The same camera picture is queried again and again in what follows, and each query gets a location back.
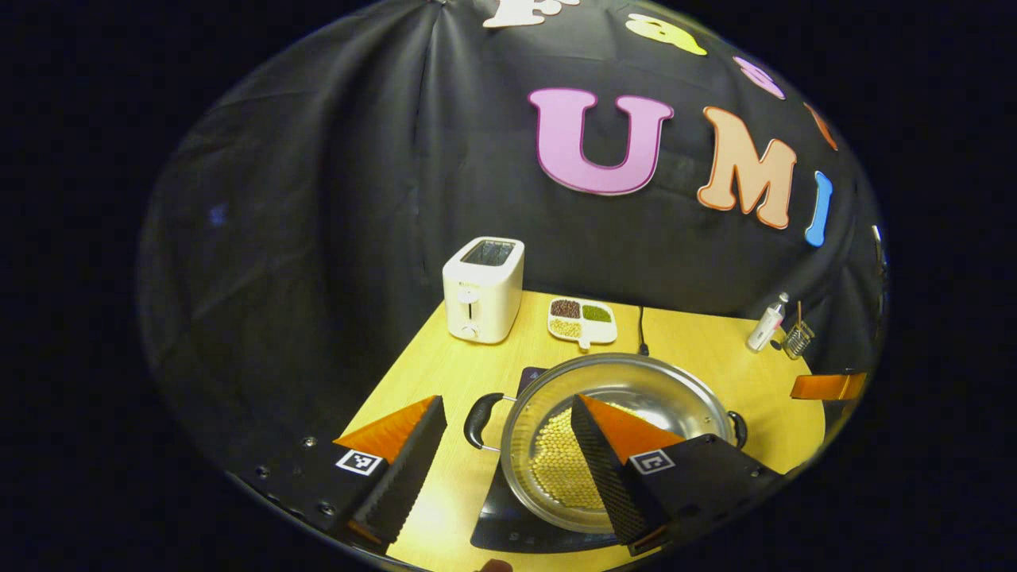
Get white toaster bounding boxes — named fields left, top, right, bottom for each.
left=443, top=237, right=525, bottom=345

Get clear holder with stick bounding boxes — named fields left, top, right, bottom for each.
left=781, top=300, right=815, bottom=360

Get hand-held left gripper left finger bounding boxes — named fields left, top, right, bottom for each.
left=238, top=395, right=447, bottom=557

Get black induction cooktop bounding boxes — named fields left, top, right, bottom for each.
left=470, top=365, right=636, bottom=555

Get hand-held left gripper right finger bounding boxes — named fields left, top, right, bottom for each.
left=570, top=393, right=783, bottom=557

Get steel pot with black handles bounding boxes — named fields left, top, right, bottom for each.
left=463, top=354, right=749, bottom=535

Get white divided dish of beans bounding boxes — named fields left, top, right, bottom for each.
left=547, top=298, right=618, bottom=352

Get white bottle with pink label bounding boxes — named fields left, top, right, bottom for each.
left=745, top=292, right=790, bottom=353

